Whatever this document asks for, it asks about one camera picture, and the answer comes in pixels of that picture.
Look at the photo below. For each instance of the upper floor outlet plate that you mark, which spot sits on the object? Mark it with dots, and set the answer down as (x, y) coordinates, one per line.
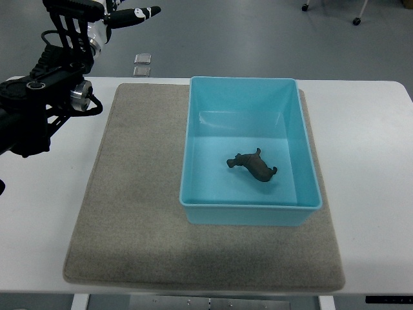
(142, 59)

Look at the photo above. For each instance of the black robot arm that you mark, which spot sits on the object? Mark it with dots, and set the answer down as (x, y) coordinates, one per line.
(34, 107)

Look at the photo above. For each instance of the blue plastic box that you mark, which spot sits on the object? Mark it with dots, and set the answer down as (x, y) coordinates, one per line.
(227, 116)

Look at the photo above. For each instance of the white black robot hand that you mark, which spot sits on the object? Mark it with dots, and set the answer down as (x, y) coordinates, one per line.
(99, 32)

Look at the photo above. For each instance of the metal table frame bracket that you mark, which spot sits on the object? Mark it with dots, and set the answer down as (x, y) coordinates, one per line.
(186, 302)

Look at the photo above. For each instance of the lower floor outlet plate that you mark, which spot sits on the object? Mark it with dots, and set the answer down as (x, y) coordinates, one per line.
(141, 71)

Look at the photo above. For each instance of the right caster wheel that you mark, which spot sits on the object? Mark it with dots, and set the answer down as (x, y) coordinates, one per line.
(356, 21)

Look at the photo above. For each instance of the brown hippo toy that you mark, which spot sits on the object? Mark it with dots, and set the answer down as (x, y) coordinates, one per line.
(254, 165)

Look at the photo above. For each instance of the floor outlet plate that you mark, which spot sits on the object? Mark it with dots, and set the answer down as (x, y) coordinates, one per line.
(142, 59)
(141, 71)

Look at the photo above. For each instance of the grey felt mat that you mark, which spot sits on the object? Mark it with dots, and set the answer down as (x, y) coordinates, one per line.
(132, 230)

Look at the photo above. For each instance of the black table control panel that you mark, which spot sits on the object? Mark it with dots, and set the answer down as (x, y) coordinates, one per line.
(386, 299)

